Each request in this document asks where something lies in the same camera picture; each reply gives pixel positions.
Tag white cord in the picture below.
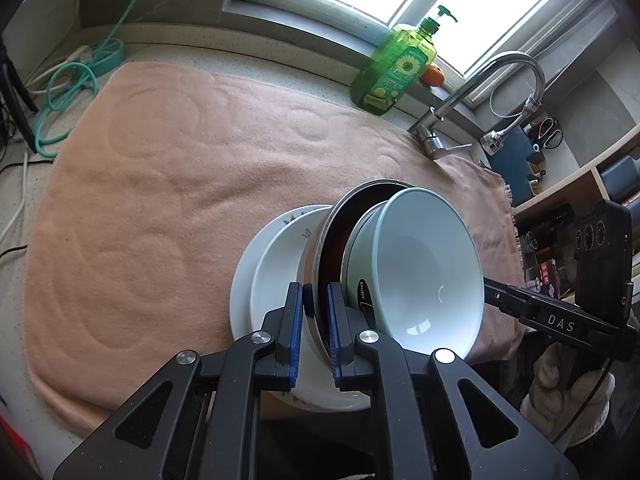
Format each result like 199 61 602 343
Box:
0 152 29 246

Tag small red steel bowl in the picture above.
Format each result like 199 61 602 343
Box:
317 183 416 361

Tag teal round cable reel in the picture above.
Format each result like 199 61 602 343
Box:
85 39 126 73

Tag red packet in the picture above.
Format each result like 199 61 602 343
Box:
536 260 566 297

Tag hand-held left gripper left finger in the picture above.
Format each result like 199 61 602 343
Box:
52 282 304 480

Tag green dish soap bottle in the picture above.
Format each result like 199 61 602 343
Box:
349 5 458 117

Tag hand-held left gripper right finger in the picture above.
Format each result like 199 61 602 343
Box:
327 281 581 480

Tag person's right hand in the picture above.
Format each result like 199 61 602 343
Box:
520 342 617 448

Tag wooden shelf unit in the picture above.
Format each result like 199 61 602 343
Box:
512 125 640 311

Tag pink towel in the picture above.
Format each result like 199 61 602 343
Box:
24 61 523 438

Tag chrome kitchen faucet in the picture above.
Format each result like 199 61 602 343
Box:
407 51 546 161

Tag white plate green leaf print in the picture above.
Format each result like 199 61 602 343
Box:
250 205 371 413

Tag large stainless steel bowl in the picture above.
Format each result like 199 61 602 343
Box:
298 178 426 373

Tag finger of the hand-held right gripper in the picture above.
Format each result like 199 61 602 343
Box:
482 277 633 361

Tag red flat object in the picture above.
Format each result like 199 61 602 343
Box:
0 410 38 480

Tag dark blue storage box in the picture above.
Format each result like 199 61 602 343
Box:
599 156 640 201

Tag small pale blue bowl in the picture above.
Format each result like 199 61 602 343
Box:
340 187 485 366

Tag blue utensil holder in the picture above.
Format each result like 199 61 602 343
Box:
487 127 548 201

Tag black scissors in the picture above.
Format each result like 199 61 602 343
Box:
529 116 564 152

